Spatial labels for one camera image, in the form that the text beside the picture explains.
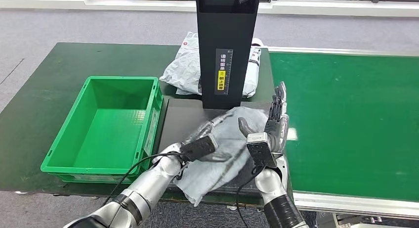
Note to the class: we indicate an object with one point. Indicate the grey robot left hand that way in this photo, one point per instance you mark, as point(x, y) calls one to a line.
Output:
point(204, 130)

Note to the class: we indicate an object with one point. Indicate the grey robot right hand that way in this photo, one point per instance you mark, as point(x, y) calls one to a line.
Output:
point(278, 131)

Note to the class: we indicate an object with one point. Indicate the grey parcel with red print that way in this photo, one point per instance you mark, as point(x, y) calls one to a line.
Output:
point(209, 177)

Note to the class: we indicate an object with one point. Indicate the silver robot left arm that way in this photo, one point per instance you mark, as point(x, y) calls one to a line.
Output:
point(147, 190)

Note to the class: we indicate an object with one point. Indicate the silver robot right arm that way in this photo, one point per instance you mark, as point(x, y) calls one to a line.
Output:
point(275, 193)

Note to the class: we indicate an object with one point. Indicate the crumpled grey parcel bag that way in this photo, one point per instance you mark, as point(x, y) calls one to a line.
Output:
point(183, 69)

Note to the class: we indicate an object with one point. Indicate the green conveyor belt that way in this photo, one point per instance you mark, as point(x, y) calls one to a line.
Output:
point(343, 121)

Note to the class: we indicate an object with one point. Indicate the black inbound scanner machine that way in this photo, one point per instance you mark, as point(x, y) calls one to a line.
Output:
point(226, 26)

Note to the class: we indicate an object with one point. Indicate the black and yellow label strip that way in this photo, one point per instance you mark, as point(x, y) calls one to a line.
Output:
point(224, 72)

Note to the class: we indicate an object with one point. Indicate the green plastic crate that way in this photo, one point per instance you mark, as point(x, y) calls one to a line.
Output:
point(104, 134)

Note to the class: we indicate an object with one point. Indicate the dark green table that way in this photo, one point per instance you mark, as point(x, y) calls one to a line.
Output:
point(49, 89)

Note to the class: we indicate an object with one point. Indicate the white window sill ledge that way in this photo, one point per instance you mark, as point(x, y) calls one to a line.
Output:
point(49, 2)

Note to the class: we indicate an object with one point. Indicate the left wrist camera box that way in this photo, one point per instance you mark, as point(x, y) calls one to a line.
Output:
point(199, 148)

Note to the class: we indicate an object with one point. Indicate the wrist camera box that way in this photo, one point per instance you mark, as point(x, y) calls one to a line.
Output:
point(199, 148)
point(262, 151)

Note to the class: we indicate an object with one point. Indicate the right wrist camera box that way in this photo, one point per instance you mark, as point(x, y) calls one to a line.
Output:
point(262, 151)

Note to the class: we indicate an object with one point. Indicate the aluminium conveyor frame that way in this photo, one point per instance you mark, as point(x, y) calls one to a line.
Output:
point(343, 205)

